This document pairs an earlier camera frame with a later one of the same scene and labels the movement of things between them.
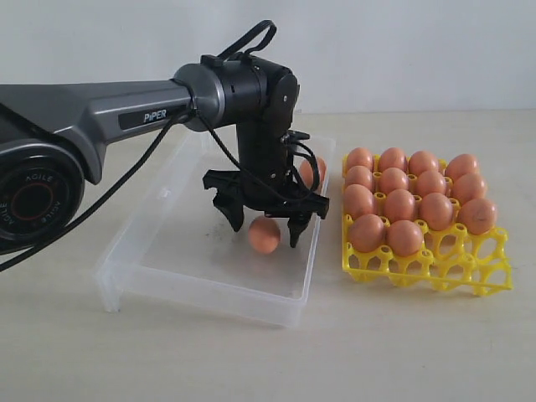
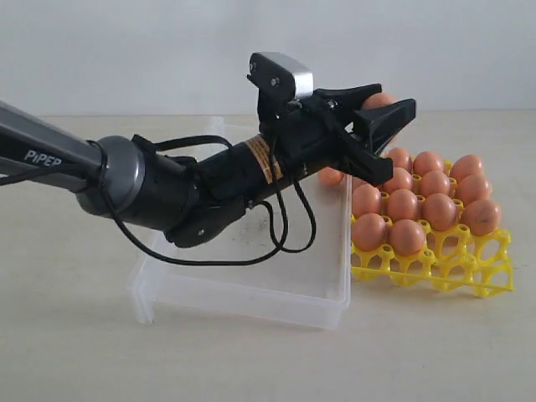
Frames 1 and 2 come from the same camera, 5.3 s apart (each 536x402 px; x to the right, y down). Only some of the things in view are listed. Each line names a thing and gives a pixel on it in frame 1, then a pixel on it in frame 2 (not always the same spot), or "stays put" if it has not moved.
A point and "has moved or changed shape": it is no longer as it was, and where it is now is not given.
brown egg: x=393 y=178 stays put
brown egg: x=306 y=172 has moved or changed shape
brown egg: x=469 y=186 stays put
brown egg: x=264 y=234 to x=378 y=100
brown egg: x=399 y=205 stays put
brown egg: x=404 y=237 stays put
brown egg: x=479 y=215 stays put
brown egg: x=436 y=210 stays put
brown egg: x=367 y=233 stays put
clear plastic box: x=175 y=250 has moved or changed shape
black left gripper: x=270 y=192 to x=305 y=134
